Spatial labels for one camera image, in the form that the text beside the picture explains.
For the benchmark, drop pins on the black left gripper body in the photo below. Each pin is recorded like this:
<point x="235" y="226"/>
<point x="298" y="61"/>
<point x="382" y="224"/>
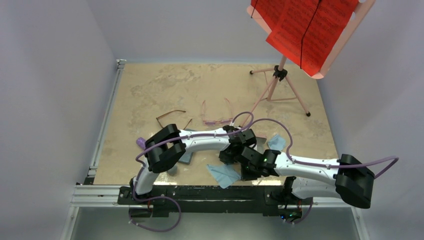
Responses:
<point x="226" y="158"/>

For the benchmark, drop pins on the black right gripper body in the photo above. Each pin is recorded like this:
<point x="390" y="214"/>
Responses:
<point x="248" y="173"/>

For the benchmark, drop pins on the light blue cloth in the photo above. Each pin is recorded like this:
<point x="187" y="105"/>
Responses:
<point x="225" y="175"/>
<point x="277" y="142"/>

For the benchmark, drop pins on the pink glasses case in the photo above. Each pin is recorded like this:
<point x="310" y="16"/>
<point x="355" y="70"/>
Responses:
<point x="261" y="140"/>

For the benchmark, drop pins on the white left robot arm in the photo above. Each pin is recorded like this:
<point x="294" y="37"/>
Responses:
<point x="164" y="149"/>

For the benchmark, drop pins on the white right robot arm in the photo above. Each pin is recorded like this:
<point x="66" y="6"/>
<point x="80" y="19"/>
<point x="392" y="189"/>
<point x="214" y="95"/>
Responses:
<point x="345" y="178"/>

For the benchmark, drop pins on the pink transparent sunglasses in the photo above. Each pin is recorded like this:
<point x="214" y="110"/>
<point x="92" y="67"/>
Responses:
<point x="217" y="113"/>

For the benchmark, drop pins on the crumpled light blue cloth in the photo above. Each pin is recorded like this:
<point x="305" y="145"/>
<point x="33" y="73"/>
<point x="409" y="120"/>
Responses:
<point x="277" y="142"/>

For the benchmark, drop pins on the grey glasses case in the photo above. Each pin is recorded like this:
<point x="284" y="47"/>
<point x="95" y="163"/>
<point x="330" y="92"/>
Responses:
<point x="186" y="158"/>

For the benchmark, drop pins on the red sheet music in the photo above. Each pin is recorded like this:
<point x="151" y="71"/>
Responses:
<point x="305" y="31"/>

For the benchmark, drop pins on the brown frame glasses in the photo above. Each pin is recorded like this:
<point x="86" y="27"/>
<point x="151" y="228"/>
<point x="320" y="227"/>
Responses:
<point x="177" y="116"/>

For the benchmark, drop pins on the aluminium frame rail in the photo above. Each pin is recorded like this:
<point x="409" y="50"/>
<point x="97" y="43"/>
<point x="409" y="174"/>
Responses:
<point x="94" y="191"/>

